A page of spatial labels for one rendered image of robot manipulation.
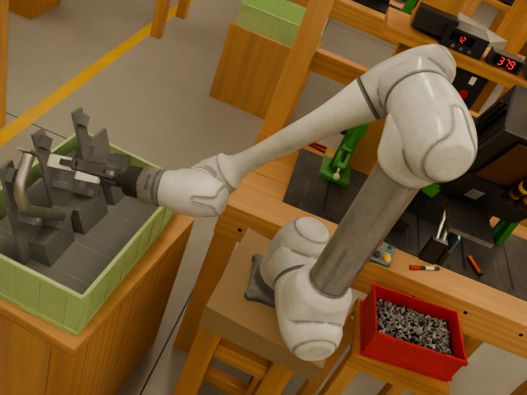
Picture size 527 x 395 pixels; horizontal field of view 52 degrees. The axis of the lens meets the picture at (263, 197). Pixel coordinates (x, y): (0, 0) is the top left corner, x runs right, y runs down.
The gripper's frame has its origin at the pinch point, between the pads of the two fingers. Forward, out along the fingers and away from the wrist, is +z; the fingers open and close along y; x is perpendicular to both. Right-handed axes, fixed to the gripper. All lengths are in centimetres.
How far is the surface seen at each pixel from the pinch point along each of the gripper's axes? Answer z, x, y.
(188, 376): -29, 51, -56
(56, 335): -0.7, 42.8, -17.8
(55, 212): 9.9, 10.8, -17.5
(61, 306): -2.4, 34.3, -12.5
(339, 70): -52, -77, -93
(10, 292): 13.2, 34.4, -13.1
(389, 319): -89, 18, -63
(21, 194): 10.2, 9.1, -0.6
